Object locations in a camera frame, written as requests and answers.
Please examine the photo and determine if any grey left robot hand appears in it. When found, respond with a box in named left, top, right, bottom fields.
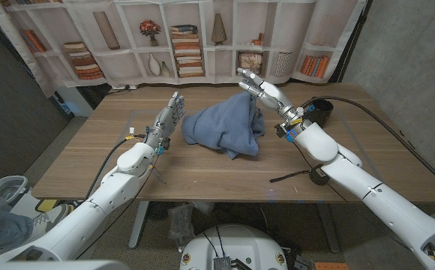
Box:
left=145, top=91, right=186, bottom=149

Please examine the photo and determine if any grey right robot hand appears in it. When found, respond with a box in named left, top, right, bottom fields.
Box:
left=236, top=67, right=305, bottom=131

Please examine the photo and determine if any blue hoodie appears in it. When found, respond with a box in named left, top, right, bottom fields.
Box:
left=181, top=91, right=266, bottom=160

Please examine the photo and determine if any black cup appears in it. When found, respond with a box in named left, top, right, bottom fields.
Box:
left=307, top=97, right=335, bottom=129

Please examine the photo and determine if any black tape measure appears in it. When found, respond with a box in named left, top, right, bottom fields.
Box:
left=268, top=163, right=330, bottom=187

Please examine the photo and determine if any printed bookshelf backdrop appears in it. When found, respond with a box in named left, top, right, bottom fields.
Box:
left=0, top=0, right=368, bottom=98

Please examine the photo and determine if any white cabinet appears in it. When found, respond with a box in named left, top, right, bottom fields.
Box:
left=55, top=86, right=95, bottom=118

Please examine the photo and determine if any clear plastic bag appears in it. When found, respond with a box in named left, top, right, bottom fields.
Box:
left=166, top=203, right=196, bottom=248

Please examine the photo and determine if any grey table leg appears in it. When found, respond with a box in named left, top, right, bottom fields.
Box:
left=128, top=201, right=151, bottom=250
left=316, top=202, right=341, bottom=254

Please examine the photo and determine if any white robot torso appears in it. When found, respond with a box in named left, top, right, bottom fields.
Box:
left=178, top=223, right=289, bottom=270

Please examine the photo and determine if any yellow black floor object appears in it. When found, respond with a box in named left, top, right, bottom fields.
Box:
left=35, top=198, right=80, bottom=215

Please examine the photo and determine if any grey white sneaker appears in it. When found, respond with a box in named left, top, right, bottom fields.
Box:
left=29, top=204, right=71, bottom=241

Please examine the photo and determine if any white grey plastic bin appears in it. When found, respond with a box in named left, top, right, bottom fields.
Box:
left=0, top=175, right=30, bottom=207

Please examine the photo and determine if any orange box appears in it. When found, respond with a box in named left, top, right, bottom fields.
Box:
left=314, top=262, right=350, bottom=270

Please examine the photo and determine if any person leg in jeans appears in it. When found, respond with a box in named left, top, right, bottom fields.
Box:
left=0, top=193, right=35, bottom=260

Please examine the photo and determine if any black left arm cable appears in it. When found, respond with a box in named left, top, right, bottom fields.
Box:
left=84, top=133, right=147, bottom=202

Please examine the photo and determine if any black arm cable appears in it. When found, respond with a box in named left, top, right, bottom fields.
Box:
left=84, top=133, right=147, bottom=202
left=299, top=95, right=435, bottom=196

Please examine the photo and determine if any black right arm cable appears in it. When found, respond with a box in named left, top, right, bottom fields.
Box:
left=299, top=95, right=435, bottom=196

